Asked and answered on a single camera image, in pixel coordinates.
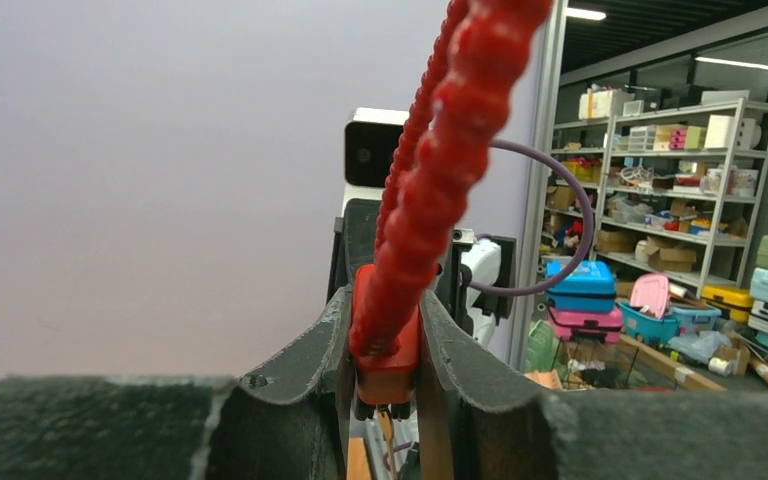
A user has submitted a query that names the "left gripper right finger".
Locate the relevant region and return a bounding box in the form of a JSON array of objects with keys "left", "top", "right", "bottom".
[{"left": 417, "top": 292, "right": 768, "bottom": 479}]

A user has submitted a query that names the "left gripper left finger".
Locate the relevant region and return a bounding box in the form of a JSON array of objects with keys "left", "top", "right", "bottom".
[{"left": 0, "top": 288, "right": 353, "bottom": 479}]

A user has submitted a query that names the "thin red wire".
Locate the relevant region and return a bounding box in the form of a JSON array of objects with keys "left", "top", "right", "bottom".
[{"left": 347, "top": 0, "right": 554, "bottom": 409}]

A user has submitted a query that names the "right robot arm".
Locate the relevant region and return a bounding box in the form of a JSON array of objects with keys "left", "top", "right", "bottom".
[{"left": 461, "top": 234, "right": 516, "bottom": 348}]

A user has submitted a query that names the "pink suitcase under blue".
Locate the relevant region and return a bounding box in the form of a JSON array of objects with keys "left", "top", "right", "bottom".
[{"left": 548, "top": 307, "right": 624, "bottom": 344}]

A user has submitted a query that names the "blue toy suitcase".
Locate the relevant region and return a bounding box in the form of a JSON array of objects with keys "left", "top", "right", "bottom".
[{"left": 548, "top": 261, "right": 617, "bottom": 313}]

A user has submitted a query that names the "pink toy suitcase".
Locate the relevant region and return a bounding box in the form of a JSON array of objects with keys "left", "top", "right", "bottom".
[{"left": 629, "top": 273, "right": 670, "bottom": 319}]

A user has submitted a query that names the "yellow toy suitcase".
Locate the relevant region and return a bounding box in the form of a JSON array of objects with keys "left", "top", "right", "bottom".
[{"left": 701, "top": 285, "right": 754, "bottom": 324}]

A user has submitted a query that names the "grey metal storage shelf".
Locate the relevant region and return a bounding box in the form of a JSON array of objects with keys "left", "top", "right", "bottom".
[{"left": 552, "top": 97, "right": 768, "bottom": 293}]

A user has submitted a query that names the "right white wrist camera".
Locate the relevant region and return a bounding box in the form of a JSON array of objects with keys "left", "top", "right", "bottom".
[{"left": 341, "top": 107, "right": 409, "bottom": 214}]

